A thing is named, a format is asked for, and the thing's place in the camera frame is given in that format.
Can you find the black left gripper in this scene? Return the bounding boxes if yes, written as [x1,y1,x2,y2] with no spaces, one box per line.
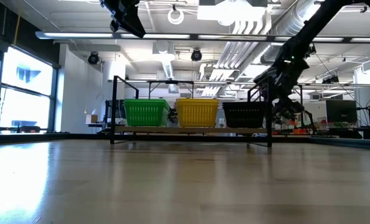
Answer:
[100,0,147,39]

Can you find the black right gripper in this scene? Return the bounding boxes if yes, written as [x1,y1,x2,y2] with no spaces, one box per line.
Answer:
[254,60,310,121]

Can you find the black slotted plastic basket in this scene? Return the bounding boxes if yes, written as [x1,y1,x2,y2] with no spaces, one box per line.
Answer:
[223,103,266,129]
[222,101,266,105]

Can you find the black-framed wooden shelf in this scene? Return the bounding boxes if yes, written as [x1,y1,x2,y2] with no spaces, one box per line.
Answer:
[109,75,273,148]

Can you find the black round ceiling speaker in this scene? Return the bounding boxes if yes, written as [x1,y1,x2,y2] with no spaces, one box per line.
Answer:
[87,52,100,65]
[190,49,203,62]

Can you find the black computer monitor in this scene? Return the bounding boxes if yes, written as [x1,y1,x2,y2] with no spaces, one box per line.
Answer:
[325,99,358,124]

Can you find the white slatted ceiling baffles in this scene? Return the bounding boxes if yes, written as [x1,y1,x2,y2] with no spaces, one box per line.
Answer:
[200,18,266,97]

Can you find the white rectangular ceiling panel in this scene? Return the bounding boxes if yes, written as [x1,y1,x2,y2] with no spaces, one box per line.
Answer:
[197,0,268,22]

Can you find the large bright window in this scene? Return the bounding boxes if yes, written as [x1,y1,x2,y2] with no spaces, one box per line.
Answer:
[0,45,61,133]

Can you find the white cable coil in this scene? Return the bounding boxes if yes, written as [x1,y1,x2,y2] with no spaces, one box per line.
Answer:
[167,6,185,26]

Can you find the silver ventilation duct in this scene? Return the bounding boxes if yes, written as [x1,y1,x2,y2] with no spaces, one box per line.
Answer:
[259,0,328,65]

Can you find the thin yellow cable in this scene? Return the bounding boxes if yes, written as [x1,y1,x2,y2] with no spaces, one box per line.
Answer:
[12,9,22,47]

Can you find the black aluminium table frame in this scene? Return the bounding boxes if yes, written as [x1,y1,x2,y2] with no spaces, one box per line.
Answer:
[0,132,370,151]

